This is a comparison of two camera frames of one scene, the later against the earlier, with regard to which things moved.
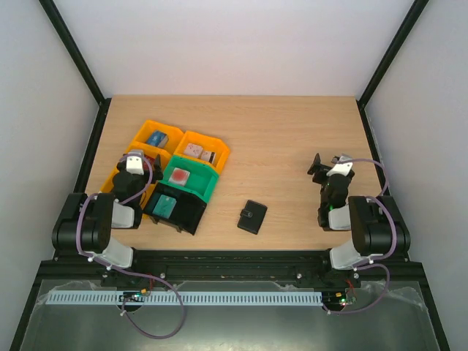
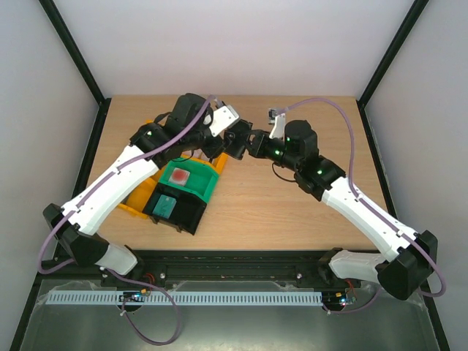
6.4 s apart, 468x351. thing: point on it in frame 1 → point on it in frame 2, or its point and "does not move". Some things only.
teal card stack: [164, 206] does not move
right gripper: [323, 170] → [258, 142]
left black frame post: [62, 28] does not move
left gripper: [159, 170] → [218, 147]
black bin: [188, 211] does not move
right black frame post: [409, 20] does not move
